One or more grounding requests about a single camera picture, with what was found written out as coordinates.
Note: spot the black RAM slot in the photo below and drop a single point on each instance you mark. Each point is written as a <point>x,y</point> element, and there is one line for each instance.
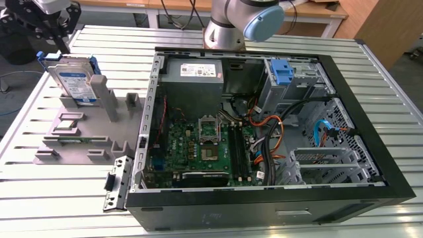
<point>234,153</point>
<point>243,153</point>

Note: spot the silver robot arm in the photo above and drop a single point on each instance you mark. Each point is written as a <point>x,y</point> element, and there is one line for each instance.
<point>222,32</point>

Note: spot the green RAM stick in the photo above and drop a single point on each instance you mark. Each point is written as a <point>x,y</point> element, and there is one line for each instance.
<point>74,140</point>

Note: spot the CPU socket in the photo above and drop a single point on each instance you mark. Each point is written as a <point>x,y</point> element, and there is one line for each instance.
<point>211,153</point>

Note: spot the grey power supply unit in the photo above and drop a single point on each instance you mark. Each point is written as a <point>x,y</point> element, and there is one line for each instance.
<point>192,96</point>

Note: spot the blue expansion slot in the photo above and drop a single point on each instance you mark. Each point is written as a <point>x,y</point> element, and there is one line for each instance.
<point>159,164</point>

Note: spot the metal disk bay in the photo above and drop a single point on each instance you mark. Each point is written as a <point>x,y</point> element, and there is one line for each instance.
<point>330,166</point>

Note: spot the hard disk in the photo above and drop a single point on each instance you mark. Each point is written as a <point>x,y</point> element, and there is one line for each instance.
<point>78,81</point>

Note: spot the black round bin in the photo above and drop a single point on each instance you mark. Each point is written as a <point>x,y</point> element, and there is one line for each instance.
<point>20,57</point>

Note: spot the black PC case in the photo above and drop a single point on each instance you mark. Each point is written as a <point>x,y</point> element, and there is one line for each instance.
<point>231,213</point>

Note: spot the wooden desk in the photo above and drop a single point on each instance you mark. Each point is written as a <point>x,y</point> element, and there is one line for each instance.
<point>115,3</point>

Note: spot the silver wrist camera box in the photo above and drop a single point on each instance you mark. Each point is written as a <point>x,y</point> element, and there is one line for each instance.
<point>52,6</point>

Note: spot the green motherboard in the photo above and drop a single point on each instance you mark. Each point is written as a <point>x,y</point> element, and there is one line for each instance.
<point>178,151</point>

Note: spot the grey hinged card bracket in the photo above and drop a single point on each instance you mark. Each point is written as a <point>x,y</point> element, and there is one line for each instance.
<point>119,188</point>

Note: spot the grey parts rack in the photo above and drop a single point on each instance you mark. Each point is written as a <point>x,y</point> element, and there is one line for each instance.
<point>99,153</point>

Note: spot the silver CPU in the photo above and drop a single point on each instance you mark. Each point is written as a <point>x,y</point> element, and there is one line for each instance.
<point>66,125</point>

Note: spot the black graphics card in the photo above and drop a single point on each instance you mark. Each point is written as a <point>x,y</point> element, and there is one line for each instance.
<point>204,179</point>

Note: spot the blue drive cage latch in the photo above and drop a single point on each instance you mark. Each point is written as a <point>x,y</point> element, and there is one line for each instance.
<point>280,72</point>

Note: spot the wooden cabinet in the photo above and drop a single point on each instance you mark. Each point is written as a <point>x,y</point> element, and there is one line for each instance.
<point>390,29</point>

